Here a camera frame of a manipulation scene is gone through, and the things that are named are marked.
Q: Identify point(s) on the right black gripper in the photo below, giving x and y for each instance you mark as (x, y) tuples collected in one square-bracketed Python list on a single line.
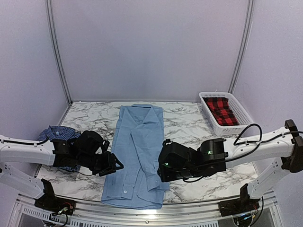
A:
[(164, 175)]

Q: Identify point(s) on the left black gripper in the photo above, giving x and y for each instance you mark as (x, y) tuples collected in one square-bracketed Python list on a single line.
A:
[(109, 167)]

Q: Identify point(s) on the blue checked shirt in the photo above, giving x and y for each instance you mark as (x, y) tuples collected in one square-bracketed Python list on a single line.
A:
[(59, 132)]

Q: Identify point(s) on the light blue long sleeve shirt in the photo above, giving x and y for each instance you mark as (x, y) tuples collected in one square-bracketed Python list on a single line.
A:
[(137, 143)]

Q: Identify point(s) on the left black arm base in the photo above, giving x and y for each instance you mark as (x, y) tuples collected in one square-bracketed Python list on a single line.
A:
[(49, 201)]

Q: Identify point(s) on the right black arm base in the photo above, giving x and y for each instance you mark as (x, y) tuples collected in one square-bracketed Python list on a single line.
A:
[(240, 205)]

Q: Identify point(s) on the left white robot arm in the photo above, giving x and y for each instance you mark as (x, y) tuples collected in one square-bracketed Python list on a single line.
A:
[(24, 151)]

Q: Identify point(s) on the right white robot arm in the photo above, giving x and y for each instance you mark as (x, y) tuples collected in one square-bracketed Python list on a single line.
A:
[(284, 146)]

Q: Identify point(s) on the white plastic basket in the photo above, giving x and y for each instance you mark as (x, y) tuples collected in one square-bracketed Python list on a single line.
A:
[(240, 113)]

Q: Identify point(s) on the red black plaid shirt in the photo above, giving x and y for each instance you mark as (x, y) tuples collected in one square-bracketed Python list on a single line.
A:
[(220, 109)]

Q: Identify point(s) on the front aluminium rail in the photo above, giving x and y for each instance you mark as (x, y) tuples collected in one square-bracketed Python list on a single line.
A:
[(95, 214)]

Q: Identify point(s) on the left aluminium frame post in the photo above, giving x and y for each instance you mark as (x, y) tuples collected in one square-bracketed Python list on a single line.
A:
[(56, 50)]

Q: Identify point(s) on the aluminium frame post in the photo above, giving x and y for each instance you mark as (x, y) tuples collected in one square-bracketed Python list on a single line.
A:
[(243, 45), (56, 50)]

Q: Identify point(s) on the right aluminium frame post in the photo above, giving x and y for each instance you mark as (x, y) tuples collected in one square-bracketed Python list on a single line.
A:
[(243, 45)]

